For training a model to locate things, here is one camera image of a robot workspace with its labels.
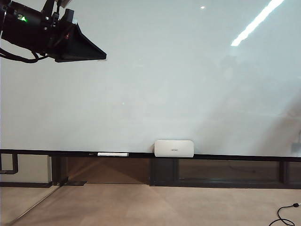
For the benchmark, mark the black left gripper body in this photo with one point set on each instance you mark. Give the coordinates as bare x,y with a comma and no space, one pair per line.
57,40

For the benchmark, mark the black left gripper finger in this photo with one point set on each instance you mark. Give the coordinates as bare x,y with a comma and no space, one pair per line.
82,48

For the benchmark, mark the large white glass whiteboard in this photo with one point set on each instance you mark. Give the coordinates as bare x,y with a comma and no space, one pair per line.
150,94

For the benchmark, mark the white marker with black cap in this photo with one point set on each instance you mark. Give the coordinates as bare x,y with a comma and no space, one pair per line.
113,154

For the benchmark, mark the black floor plate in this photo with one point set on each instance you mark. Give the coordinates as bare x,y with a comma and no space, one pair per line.
77,183

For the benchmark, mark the white rectangular board eraser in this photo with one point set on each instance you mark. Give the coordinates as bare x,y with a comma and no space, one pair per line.
174,148

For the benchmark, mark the black wide column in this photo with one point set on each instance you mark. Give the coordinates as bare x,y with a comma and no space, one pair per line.
163,171

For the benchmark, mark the dark skirting board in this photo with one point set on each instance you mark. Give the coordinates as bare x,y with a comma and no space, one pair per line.
26,185

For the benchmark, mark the metal floor strip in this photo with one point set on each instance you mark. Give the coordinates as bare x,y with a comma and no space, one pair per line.
35,205

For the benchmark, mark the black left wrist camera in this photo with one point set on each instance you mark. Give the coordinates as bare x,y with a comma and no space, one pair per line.
69,16

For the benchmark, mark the black door post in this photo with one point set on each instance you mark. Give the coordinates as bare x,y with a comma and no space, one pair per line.
58,169

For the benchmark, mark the dark brown wooden wall panel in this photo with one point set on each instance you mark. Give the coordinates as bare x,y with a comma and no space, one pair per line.
113,170

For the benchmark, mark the black wall pipe bracket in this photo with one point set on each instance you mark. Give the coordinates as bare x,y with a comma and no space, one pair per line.
14,164

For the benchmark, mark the black low shelf frame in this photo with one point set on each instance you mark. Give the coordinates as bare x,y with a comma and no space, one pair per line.
235,182

